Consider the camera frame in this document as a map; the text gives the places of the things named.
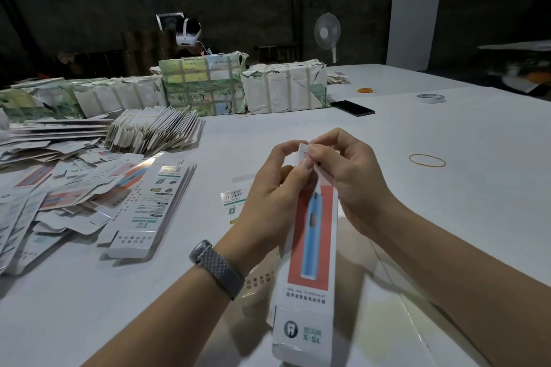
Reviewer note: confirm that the toothbrush carton box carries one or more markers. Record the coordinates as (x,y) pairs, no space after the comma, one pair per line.
(310,311)

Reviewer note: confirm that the white standing fan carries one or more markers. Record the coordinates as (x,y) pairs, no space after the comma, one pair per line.
(327,29)

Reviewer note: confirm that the white head-mounted camera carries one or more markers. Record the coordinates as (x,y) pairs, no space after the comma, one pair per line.
(188,35)

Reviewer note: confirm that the small white paper stack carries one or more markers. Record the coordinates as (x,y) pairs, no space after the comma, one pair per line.
(337,78)

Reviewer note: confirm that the small orange tape roll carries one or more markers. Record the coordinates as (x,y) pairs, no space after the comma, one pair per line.
(366,90)

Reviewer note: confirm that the grey band wristwatch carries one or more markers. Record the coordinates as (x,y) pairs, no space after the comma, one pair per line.
(217,269)

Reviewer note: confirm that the stack of brown cartons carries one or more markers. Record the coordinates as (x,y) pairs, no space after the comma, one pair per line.
(145,53)

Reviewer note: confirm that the row of white wrapped bundles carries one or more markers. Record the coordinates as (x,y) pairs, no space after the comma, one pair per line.
(86,97)

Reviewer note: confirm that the white board panel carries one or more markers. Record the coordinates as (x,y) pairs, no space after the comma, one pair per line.
(415,18)

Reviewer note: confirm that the person's right forearm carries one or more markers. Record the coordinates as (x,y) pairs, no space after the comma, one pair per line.
(469,289)

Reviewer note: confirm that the cluttered side table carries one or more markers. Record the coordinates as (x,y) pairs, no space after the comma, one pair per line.
(516,70)

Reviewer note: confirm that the black smartphone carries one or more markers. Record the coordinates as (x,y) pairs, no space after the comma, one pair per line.
(353,109)

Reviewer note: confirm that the green printed wrapped bundle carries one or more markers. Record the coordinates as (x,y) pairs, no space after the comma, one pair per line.
(202,85)

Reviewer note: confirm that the person's right hand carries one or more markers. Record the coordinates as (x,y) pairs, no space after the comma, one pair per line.
(361,182)

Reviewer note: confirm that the thin tan rubber band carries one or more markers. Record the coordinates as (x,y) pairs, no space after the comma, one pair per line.
(411,160)

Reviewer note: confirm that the pile of cartons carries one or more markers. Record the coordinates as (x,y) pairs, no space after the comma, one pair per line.
(52,199)

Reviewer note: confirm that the white tape roll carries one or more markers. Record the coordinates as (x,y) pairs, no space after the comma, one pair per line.
(420,98)

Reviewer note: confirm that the person's left hand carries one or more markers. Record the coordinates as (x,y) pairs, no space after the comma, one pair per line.
(267,207)

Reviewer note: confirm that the dark wooden chair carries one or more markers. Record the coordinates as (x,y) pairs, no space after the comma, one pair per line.
(277,54)

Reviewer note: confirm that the person's left forearm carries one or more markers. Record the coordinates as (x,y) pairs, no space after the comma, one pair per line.
(155,328)

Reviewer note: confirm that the fanned stack of white cartons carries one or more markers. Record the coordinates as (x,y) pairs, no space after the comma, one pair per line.
(155,130)

